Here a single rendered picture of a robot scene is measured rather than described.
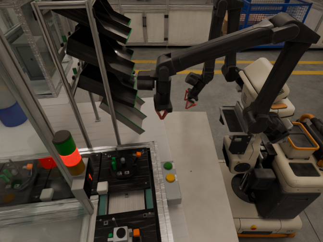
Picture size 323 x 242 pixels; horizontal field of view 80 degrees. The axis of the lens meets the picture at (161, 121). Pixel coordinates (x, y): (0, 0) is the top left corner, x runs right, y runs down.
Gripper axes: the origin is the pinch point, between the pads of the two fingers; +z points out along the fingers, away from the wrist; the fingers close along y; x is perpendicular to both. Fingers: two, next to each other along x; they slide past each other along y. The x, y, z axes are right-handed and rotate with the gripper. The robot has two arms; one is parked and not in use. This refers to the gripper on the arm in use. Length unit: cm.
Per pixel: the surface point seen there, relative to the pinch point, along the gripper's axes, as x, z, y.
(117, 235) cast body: -19.4, 14.9, 39.8
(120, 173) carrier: -20.1, 23.9, 10.6
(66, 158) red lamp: -31.2, -10.2, 26.7
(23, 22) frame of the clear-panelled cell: -79, -18, -80
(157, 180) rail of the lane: -2.9, 27.8, 13.8
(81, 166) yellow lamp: -28.7, -4.0, 25.2
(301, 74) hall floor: 300, 114, -230
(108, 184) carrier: -26.1, 27.6, 13.2
